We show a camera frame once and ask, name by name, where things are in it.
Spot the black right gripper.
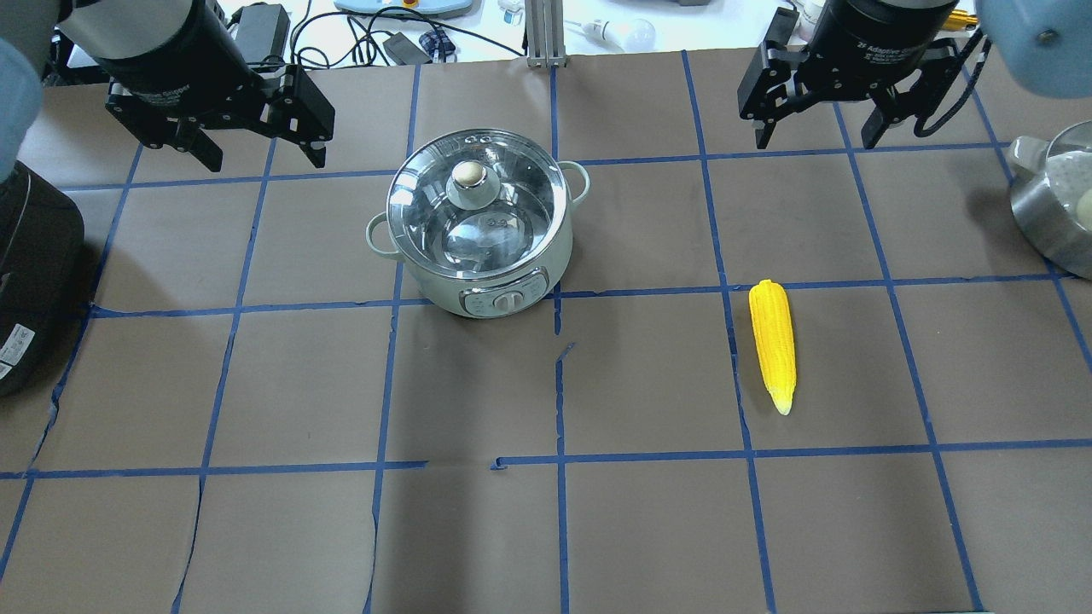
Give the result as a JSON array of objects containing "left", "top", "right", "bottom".
[{"left": 738, "top": 1, "right": 982, "bottom": 150}]

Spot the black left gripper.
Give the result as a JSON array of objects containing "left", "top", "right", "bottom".
[{"left": 58, "top": 1, "right": 335, "bottom": 172}]

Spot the yellow corn cob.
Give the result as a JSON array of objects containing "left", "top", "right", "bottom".
[{"left": 748, "top": 279, "right": 797, "bottom": 416}]

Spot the glass pot lid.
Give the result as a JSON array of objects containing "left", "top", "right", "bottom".
[{"left": 385, "top": 128, "right": 571, "bottom": 281}]

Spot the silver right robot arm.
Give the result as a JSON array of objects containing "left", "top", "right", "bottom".
[{"left": 737, "top": 1, "right": 1091, "bottom": 150}]

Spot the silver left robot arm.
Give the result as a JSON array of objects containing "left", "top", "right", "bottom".
[{"left": 1, "top": 1, "right": 335, "bottom": 176}]

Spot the steel steamer pot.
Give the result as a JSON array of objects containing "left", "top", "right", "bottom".
[{"left": 1007, "top": 120, "right": 1091, "bottom": 280}]

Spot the black power adapter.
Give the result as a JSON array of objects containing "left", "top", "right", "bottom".
[{"left": 229, "top": 3, "right": 290, "bottom": 70}]

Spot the gold metal cylinder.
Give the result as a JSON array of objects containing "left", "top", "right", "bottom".
[{"left": 941, "top": 9, "right": 980, "bottom": 32}]

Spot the dark brown rice cooker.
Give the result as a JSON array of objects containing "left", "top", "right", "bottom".
[{"left": 1, "top": 162, "right": 84, "bottom": 397}]

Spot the white steamed bun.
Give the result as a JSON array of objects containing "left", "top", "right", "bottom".
[{"left": 1073, "top": 189, "right": 1092, "bottom": 227}]

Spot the aluminium frame post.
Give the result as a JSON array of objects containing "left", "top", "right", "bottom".
[{"left": 524, "top": 0, "right": 568, "bottom": 67}]

